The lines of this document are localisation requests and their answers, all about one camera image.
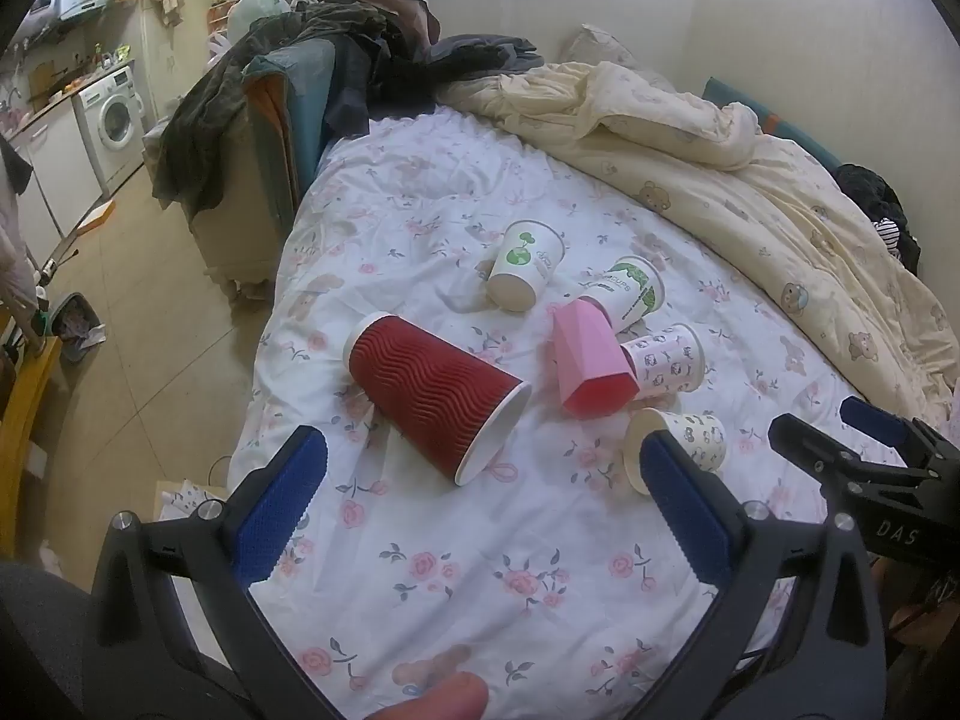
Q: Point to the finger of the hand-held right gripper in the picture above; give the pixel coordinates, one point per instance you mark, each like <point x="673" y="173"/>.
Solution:
<point x="874" y="420"/>
<point x="806" y="444"/>

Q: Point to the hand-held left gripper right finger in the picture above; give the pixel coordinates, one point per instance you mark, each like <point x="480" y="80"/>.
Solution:
<point x="686" y="514"/>

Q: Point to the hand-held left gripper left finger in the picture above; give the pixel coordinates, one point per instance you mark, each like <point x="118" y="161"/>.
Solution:
<point x="277" y="514"/>

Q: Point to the small white patterned cup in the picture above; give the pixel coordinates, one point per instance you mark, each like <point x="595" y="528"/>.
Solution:
<point x="697" y="439"/>
<point x="667" y="364"/>

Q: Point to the pink faceted cup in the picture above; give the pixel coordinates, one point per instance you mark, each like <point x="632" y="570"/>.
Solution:
<point x="589" y="360"/>

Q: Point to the red ribbed paper cup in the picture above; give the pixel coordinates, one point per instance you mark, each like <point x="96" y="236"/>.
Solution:
<point x="427" y="382"/>

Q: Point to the white cup green leaf print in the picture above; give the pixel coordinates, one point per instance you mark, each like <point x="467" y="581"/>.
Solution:
<point x="626" y="292"/>

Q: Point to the white cup green globe print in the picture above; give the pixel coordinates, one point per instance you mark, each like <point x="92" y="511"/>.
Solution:
<point x="525" y="262"/>

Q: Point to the white patterned box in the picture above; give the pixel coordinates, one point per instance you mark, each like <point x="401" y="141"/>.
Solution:
<point x="184" y="499"/>

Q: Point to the black clothes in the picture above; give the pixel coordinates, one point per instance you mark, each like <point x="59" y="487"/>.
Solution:
<point x="870" y="195"/>

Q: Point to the cream bear print duvet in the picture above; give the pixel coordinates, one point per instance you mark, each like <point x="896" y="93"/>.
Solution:
<point x="750" y="187"/>

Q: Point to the yellow wooden furniture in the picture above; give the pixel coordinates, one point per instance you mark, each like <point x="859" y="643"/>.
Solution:
<point x="22" y="427"/>

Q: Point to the grey trash bin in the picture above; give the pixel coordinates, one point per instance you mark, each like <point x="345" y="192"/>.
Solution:
<point x="75" y="322"/>

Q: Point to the beige sofa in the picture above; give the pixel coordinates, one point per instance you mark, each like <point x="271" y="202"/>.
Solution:
<point x="247" y="232"/>

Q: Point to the teal pillow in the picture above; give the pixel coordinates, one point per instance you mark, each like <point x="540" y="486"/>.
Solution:
<point x="795" y="131"/>

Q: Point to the flat cardboard piece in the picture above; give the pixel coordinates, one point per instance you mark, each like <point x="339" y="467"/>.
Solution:
<point x="97" y="217"/>

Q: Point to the pale pink garment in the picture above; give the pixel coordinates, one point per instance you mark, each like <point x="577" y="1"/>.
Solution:
<point x="13" y="240"/>

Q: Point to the white kitchen cabinet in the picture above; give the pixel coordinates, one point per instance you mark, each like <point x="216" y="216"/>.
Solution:
<point x="56" y="165"/>

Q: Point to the white washing machine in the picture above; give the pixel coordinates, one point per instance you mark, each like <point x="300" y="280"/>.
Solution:
<point x="112" y="120"/>

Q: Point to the white pillow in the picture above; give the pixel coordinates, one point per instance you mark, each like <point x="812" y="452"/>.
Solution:
<point x="607" y="49"/>

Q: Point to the pile of dark clothes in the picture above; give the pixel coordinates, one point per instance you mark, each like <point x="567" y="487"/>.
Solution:
<point x="300" y="30"/>

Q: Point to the grey folded cloth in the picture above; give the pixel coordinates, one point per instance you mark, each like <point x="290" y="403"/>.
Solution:
<point x="487" y="56"/>

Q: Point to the white plastic bag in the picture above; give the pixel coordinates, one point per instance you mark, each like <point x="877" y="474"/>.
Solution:
<point x="255" y="4"/>

